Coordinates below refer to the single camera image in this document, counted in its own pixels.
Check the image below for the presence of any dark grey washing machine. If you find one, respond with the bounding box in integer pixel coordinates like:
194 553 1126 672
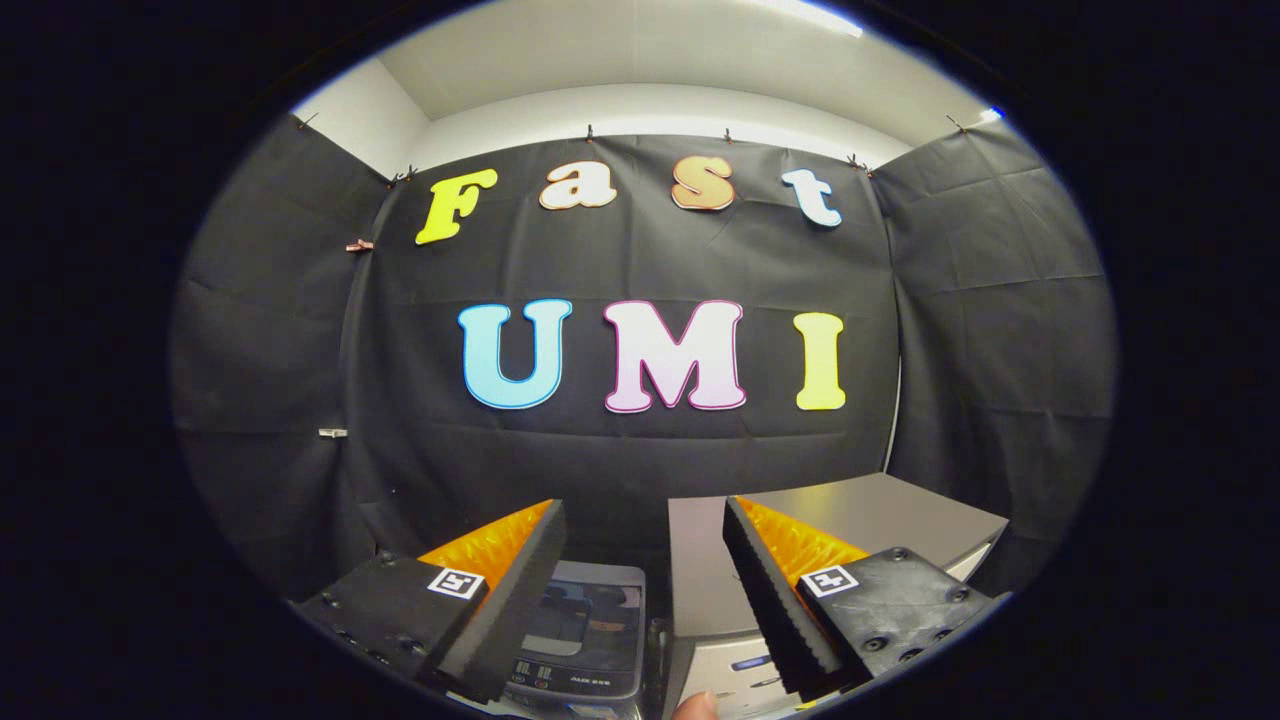
500 560 649 717

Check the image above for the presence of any silver grey cabinet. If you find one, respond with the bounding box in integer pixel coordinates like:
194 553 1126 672
664 472 1010 720

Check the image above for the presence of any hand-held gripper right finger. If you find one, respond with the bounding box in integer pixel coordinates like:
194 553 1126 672
721 494 1012 702

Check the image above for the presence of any black backdrop cloth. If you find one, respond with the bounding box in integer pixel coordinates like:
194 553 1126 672
168 110 1119 603

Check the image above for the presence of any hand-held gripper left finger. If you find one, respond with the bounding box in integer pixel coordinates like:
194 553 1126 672
292 498 569 705

